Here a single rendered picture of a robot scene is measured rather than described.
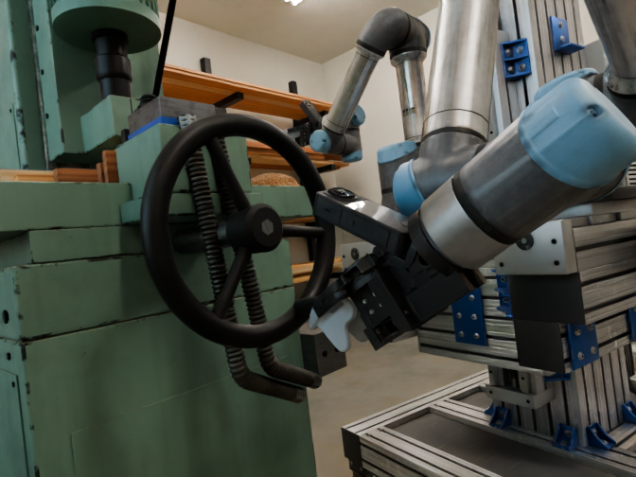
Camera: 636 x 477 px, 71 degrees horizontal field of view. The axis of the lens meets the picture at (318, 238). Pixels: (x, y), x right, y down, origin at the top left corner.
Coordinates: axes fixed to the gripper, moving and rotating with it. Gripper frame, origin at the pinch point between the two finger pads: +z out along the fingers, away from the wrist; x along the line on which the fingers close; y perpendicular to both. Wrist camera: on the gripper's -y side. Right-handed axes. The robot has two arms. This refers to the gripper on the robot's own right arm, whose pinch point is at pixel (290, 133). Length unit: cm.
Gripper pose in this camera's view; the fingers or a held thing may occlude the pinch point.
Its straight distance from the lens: 184.6
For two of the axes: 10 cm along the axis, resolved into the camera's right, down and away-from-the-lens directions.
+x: 6.6, -2.1, 7.2
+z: -7.2, 1.0, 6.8
